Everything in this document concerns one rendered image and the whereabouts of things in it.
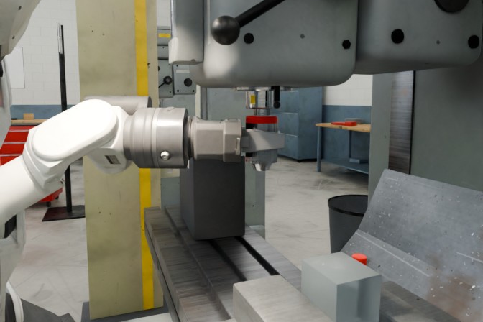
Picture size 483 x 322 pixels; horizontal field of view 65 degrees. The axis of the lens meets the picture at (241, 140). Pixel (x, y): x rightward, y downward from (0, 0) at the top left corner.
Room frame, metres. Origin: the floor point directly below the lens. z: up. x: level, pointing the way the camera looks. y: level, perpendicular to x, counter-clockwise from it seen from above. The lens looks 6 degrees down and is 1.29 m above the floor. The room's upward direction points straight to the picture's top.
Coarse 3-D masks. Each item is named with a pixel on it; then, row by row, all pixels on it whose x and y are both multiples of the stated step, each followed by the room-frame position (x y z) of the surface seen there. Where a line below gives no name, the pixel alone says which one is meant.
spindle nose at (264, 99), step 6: (246, 96) 0.54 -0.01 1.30; (258, 96) 0.53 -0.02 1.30; (264, 96) 0.52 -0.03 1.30; (270, 96) 0.53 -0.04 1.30; (246, 102) 0.54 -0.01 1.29; (258, 102) 0.52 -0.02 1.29; (264, 102) 0.52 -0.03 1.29; (270, 102) 0.53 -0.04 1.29; (252, 108) 0.53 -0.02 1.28; (258, 108) 0.53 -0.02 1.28; (264, 108) 0.53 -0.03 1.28; (270, 108) 0.53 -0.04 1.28
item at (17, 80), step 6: (18, 48) 8.34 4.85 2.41; (12, 54) 8.30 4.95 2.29; (18, 54) 8.34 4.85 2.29; (6, 60) 8.26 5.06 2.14; (12, 60) 8.30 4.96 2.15; (18, 60) 8.34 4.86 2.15; (12, 66) 8.30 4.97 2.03; (18, 66) 8.34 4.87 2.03; (12, 72) 8.30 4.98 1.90; (18, 72) 8.33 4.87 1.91; (12, 78) 8.29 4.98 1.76; (18, 78) 8.33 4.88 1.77; (12, 84) 8.29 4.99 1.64; (18, 84) 8.33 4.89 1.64; (24, 84) 8.37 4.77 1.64
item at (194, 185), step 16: (192, 160) 0.81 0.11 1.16; (208, 160) 0.82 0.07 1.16; (192, 176) 0.82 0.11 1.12; (208, 176) 0.82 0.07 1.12; (224, 176) 0.83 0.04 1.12; (240, 176) 0.84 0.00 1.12; (192, 192) 0.82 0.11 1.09; (208, 192) 0.82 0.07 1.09; (224, 192) 0.83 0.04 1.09; (240, 192) 0.84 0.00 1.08; (192, 208) 0.82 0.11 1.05; (208, 208) 0.82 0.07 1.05; (224, 208) 0.83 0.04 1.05; (240, 208) 0.84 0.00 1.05; (192, 224) 0.83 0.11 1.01; (208, 224) 0.82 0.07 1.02; (224, 224) 0.83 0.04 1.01; (240, 224) 0.84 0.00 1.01
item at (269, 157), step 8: (248, 128) 0.54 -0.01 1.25; (256, 128) 0.53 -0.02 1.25; (264, 128) 0.52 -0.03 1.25; (272, 128) 0.53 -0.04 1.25; (248, 152) 0.54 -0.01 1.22; (256, 152) 0.53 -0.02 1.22; (264, 152) 0.52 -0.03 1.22; (272, 152) 0.53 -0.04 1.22; (248, 160) 0.54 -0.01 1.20; (256, 160) 0.53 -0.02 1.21; (264, 160) 0.52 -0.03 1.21; (272, 160) 0.53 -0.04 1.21
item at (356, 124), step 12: (12, 120) 7.84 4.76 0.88; (24, 120) 7.84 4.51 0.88; (36, 120) 7.84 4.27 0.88; (348, 120) 6.61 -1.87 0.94; (360, 120) 6.51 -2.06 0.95; (348, 132) 6.97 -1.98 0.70; (348, 144) 6.96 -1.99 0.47; (348, 156) 6.95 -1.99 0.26; (348, 168) 5.93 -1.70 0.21; (360, 168) 5.83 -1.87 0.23
